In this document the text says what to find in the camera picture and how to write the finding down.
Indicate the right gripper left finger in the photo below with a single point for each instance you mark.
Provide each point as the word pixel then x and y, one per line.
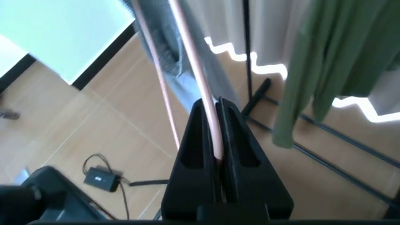
pixel 190 181

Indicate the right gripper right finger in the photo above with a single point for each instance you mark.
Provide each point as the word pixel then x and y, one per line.
pixel 253 181

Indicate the pink clothes hanger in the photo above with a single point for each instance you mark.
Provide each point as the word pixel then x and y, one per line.
pixel 203 84

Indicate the pale grey shorts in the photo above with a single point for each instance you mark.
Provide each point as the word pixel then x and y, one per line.
pixel 165 40

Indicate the green long-sleeved shirt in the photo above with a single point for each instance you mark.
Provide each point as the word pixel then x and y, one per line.
pixel 337 47

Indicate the black clothes rack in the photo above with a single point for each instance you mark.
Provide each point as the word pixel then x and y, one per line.
pixel 247 47

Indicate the black power adapter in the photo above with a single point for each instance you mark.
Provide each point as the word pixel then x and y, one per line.
pixel 101 179

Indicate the beige curtain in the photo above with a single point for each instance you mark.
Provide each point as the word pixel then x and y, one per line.
pixel 268 25

